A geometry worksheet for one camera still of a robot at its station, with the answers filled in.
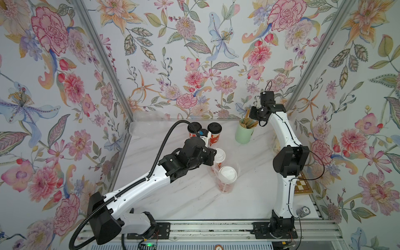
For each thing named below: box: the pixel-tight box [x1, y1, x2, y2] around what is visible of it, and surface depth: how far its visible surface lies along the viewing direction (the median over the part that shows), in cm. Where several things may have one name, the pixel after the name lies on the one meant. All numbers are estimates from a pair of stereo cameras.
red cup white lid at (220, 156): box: [214, 147, 227, 169], surface depth 82 cm
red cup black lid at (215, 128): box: [207, 121, 223, 147], surface depth 97 cm
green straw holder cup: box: [234, 123, 255, 145], surface depth 106 cm
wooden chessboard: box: [294, 170, 314, 195], surface depth 87 cm
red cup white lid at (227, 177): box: [217, 166, 238, 194], surface depth 76 cm
